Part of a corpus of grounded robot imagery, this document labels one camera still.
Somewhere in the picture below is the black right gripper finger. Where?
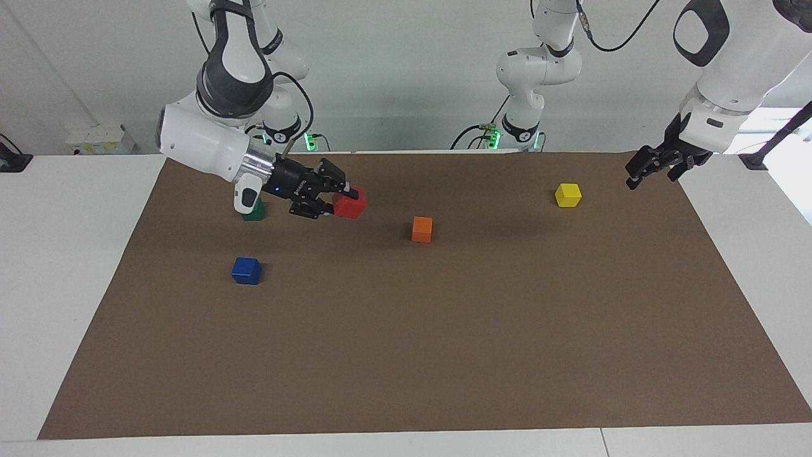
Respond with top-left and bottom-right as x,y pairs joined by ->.
318,158 -> 351,194
289,201 -> 336,221

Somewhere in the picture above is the red wooden block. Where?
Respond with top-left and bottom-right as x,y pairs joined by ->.
332,186 -> 368,220

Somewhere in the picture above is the blue wooden block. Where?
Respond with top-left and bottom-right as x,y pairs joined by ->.
231,256 -> 263,286

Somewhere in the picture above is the black clamp with slanted rod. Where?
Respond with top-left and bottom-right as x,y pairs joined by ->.
738,101 -> 812,171

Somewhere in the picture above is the brown paper mat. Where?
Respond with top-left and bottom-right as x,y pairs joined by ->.
37,151 -> 812,440

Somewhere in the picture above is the white box with yellow label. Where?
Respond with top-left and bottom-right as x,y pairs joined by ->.
66,123 -> 136,156

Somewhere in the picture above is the small black table clamp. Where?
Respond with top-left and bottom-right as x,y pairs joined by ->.
0,133 -> 34,173

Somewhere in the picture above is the black left arm base cable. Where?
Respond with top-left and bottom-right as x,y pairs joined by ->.
450,95 -> 512,151

